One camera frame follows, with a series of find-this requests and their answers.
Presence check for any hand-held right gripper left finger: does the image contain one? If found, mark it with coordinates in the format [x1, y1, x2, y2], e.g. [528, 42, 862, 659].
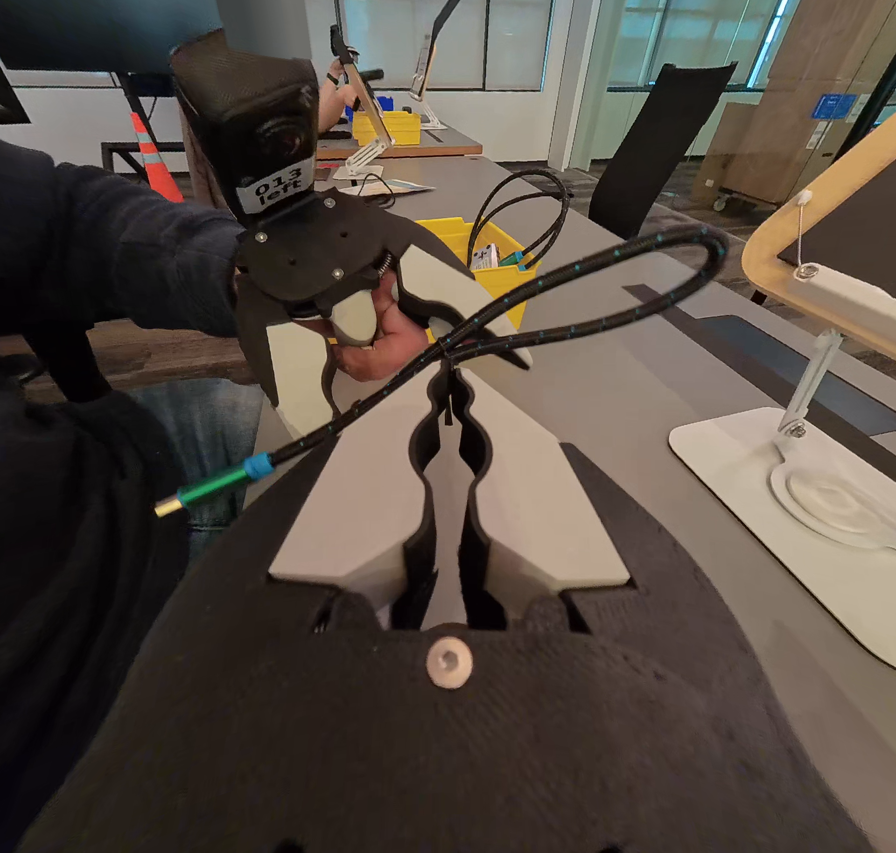
[266, 364, 452, 630]

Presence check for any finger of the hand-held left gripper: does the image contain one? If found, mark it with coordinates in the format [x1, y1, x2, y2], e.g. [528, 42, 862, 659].
[236, 298, 337, 441]
[390, 245, 534, 371]

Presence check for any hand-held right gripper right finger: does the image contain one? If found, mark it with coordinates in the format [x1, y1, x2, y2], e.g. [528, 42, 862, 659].
[453, 364, 635, 630]

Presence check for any yellow plastic bin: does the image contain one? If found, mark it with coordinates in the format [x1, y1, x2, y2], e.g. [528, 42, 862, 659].
[350, 109, 424, 148]
[416, 217, 530, 333]

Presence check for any black braided hdmi cable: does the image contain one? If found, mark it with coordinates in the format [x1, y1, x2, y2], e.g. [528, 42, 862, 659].
[153, 224, 732, 521]

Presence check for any dark monitor with wooden back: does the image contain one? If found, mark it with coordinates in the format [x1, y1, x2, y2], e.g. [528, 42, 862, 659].
[741, 114, 896, 311]

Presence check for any person's left hand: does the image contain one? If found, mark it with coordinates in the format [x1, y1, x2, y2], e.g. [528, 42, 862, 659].
[325, 294, 435, 384]

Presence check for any person's blue jeans leg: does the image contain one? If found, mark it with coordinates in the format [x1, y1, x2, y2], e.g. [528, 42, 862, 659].
[129, 378, 270, 535]

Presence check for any orange traffic cone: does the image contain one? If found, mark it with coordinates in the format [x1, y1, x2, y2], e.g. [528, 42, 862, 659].
[124, 77, 187, 204]

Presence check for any large black television screen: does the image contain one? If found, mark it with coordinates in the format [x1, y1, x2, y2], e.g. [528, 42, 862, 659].
[0, 0, 225, 77]

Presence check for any tilted black panel on stand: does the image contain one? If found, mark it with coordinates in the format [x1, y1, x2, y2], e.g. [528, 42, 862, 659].
[412, 0, 469, 106]

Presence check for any black office chair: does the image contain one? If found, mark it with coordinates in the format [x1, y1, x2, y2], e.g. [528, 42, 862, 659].
[587, 63, 740, 242]

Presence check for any brown cardboard box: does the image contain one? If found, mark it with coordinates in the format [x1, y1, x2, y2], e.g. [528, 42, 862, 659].
[693, 0, 896, 210]

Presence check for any black cable with green plug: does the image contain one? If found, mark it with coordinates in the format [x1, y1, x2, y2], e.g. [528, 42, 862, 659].
[465, 168, 574, 272]

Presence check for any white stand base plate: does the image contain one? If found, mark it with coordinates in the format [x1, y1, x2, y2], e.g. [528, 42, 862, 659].
[668, 189, 896, 669]

